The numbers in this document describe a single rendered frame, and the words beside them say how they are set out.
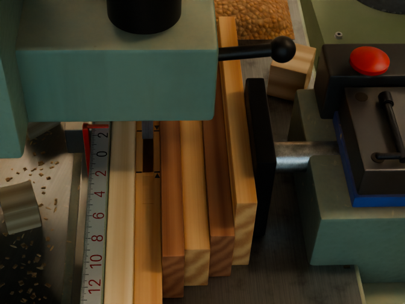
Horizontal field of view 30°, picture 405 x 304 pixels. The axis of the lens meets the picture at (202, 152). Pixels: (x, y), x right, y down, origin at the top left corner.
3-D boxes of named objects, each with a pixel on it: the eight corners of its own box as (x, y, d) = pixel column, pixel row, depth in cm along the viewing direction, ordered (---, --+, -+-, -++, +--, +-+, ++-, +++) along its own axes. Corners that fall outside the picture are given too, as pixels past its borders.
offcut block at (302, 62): (266, 95, 72) (270, 64, 69) (276, 69, 75) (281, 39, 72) (301, 104, 71) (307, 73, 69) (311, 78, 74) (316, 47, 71)
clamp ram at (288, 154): (339, 235, 61) (360, 161, 54) (246, 237, 60) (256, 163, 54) (322, 152, 67) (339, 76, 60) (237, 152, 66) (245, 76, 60)
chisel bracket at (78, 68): (213, 136, 57) (219, 49, 51) (25, 138, 56) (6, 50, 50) (208, 70, 62) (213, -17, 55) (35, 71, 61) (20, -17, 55)
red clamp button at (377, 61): (391, 79, 57) (394, 69, 56) (352, 79, 57) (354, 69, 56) (383, 52, 59) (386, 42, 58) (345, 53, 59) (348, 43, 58)
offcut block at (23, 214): (35, 201, 75) (30, 180, 73) (42, 226, 73) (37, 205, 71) (2, 209, 74) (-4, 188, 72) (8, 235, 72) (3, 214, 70)
